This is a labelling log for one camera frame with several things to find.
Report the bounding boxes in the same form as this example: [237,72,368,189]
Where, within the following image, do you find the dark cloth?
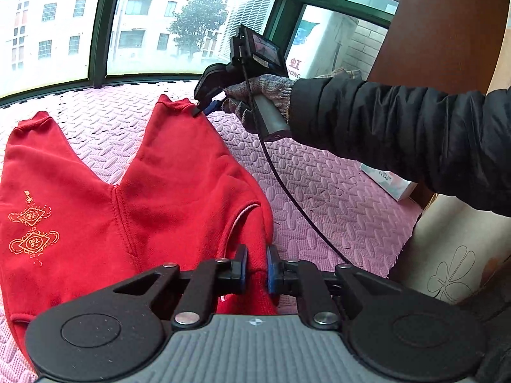
[469,297,511,383]

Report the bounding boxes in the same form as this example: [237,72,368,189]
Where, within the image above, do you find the green window frame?
[0,0,400,109]

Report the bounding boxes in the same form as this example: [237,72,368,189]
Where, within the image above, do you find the beige board with flower drawing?
[388,192,511,304]

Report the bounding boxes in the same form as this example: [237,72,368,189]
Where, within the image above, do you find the brown wooden cabinet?
[366,0,511,96]

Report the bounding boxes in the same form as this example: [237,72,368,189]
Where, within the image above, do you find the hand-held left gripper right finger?
[267,245,402,327]

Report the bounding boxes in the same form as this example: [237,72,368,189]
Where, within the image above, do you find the apartment building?
[0,0,248,88]

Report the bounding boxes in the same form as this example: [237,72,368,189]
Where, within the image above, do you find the person's right forearm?
[289,76,511,217]

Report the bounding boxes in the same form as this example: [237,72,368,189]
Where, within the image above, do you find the green tree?
[168,0,229,57]

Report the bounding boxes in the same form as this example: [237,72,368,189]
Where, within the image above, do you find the plaid cloth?
[328,68,363,81]

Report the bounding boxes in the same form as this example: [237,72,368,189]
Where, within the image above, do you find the red pants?
[0,94,277,328]

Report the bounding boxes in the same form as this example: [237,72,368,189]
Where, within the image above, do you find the person's right hand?
[221,75,296,133]

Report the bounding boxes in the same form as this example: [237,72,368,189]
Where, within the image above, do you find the pink foam mat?
[0,80,423,383]

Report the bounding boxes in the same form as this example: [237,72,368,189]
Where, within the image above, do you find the white louvred panel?
[219,0,277,61]

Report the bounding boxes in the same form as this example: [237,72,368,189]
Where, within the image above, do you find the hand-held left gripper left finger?
[113,244,249,327]

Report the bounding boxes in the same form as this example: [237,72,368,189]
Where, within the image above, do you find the white flat box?
[360,163,418,201]

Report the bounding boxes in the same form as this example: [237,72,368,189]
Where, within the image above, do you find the black cable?
[237,34,354,267]

